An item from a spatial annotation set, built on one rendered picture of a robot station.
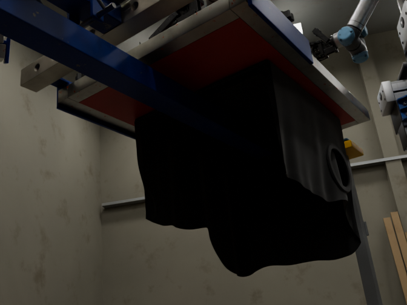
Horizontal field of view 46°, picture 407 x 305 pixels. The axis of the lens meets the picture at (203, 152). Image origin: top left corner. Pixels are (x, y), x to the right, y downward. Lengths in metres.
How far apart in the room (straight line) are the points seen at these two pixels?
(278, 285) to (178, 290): 2.00
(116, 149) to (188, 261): 3.10
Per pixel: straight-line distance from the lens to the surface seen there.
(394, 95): 2.00
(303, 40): 1.23
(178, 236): 10.09
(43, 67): 1.27
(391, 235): 9.62
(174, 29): 1.10
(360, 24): 2.32
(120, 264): 10.39
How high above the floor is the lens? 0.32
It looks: 22 degrees up
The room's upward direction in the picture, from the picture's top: 6 degrees counter-clockwise
